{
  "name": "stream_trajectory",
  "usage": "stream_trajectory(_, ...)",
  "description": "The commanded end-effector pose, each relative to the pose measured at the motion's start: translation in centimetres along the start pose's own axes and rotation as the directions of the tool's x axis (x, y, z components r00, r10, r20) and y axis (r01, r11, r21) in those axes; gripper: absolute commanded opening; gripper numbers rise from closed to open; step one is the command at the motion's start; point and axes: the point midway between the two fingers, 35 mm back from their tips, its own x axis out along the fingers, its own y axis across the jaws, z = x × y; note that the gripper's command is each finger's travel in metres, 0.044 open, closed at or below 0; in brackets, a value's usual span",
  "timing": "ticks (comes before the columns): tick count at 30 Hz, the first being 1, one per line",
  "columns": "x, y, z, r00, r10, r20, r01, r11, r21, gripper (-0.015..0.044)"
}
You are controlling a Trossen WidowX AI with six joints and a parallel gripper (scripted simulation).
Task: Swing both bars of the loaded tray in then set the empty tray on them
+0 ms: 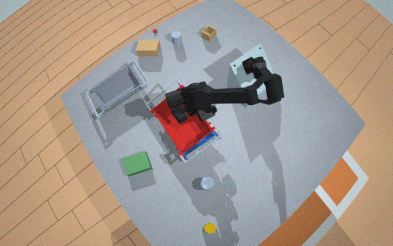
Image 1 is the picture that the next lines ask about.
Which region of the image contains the blue plastic tray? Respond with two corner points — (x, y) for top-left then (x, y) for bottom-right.
(183, 132), (218, 160)

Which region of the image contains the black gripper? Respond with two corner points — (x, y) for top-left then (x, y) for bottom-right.
(171, 104), (197, 123)

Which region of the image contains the green rectangular block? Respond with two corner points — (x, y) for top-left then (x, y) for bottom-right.
(122, 151), (152, 176)

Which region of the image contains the pale blue cylinder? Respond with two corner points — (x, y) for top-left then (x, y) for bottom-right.
(171, 31), (182, 45)
(201, 177), (215, 191)

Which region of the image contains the tan cardboard box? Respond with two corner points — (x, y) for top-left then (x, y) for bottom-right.
(136, 40), (161, 57)

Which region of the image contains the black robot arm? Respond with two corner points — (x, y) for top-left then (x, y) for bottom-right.
(165, 56), (285, 121)

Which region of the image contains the small tan open box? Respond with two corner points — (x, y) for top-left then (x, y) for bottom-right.
(201, 25), (217, 41)

